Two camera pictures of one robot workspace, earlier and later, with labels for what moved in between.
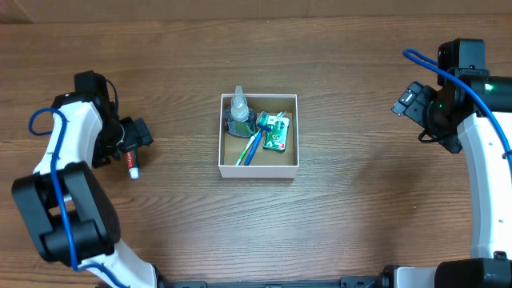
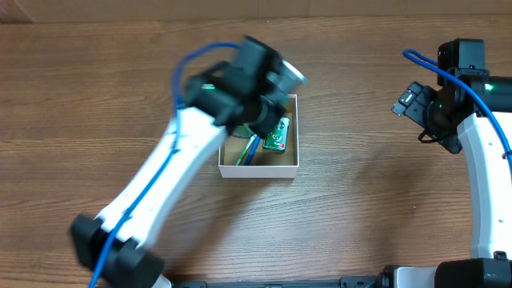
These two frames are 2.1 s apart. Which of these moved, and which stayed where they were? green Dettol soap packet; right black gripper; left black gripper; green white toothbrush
Moved: left black gripper
Stayed: right black gripper; green white toothbrush; green Dettol soap packet
